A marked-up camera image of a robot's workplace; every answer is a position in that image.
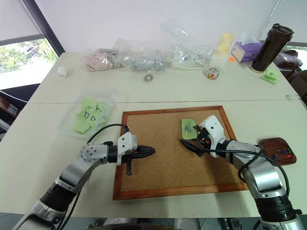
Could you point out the brown leather bag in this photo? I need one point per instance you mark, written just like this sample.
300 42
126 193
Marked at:
287 60

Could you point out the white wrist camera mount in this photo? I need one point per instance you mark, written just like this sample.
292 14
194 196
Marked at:
127 141
213 129

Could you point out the plastic bag with grey parts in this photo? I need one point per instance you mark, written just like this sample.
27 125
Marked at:
141 60

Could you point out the green note with shapes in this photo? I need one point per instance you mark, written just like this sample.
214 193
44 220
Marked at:
88 115

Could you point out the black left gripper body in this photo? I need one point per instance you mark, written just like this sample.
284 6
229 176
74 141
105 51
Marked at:
130 155

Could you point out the dark rounded robot base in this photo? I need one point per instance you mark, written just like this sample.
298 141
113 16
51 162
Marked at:
144 225

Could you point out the cream stacked plastic cups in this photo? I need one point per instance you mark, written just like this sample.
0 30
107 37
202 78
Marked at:
224 45

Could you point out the black chair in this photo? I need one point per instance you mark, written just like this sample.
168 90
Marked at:
298 86

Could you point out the small white roll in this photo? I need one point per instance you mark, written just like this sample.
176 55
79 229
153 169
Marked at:
62 72

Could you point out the dark window frame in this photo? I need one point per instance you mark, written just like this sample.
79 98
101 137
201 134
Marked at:
45 28

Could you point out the clear round pushpin jar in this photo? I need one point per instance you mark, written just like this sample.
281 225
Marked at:
212 73

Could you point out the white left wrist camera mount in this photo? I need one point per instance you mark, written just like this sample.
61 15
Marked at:
127 141

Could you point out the wood framed cork board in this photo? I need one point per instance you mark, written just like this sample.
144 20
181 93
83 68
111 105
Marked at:
168 165

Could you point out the tape roll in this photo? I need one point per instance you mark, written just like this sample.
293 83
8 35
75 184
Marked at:
149 78

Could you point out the red pushpin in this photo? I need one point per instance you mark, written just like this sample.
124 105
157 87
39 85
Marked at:
288 157

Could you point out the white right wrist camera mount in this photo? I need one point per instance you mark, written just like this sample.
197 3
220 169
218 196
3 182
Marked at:
213 129

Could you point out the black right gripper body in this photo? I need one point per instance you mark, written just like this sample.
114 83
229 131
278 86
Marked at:
204 140

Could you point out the plastic bag with pink cloth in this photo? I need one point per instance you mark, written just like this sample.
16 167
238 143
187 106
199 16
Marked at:
98 60

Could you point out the dark side cabinet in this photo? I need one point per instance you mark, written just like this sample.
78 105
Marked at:
14 95

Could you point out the green scribbled sticky note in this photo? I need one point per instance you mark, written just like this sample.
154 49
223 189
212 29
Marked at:
187 129

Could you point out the blank green sticky note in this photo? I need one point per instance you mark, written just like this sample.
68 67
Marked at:
82 128

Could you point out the purple tissue box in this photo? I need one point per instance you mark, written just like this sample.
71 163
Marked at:
247 52

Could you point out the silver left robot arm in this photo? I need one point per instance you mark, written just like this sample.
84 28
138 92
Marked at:
72 172

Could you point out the blue pushpin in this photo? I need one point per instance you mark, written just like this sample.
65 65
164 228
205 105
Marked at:
281 151
275 156

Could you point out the dark brown thermos bottle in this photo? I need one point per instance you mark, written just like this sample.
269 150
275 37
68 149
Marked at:
268 50

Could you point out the clear plastic box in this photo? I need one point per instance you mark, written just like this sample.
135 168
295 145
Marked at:
72 119

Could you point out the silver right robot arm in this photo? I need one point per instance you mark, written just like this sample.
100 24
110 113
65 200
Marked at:
261 175

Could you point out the dark wooden tray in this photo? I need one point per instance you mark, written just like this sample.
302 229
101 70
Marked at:
271 146

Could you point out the green sticky note pad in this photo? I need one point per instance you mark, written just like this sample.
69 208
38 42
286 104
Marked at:
270 76

